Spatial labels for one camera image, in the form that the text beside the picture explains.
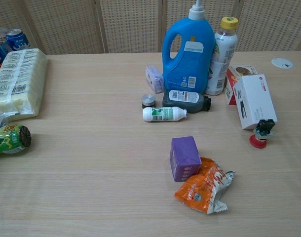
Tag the purple carton box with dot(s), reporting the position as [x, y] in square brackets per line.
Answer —
[183, 158]

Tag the red white cookie box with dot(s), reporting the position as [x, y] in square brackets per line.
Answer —
[233, 84]

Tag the white rectangular box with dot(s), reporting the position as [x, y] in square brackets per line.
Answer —
[255, 101]

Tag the small white green bottle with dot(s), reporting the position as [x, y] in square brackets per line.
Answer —
[162, 114]

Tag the small round metal-lid jar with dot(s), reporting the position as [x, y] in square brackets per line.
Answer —
[148, 100]

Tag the dark grey flat bottle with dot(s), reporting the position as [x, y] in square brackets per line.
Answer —
[185, 100]

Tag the small purple tissue pack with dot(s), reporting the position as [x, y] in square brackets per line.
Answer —
[154, 79]

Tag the blue detergent jug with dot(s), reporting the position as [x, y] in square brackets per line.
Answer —
[187, 64]

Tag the orange snack bag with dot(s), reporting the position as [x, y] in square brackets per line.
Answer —
[204, 187]

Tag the white bottle with yellow cap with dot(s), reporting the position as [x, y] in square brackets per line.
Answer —
[222, 59]

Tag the perforated wooden folding screen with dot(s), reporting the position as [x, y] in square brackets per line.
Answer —
[130, 24]

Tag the red emergency stop button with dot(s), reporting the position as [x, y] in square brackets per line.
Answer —
[261, 135]

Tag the yellow sponge multipack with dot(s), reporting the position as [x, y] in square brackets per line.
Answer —
[16, 81]

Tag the green lying can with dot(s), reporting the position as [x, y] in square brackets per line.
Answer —
[10, 140]

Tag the white round table grommet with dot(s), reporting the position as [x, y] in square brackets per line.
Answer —
[282, 63]

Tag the blue drink can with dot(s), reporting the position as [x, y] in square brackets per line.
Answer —
[17, 40]

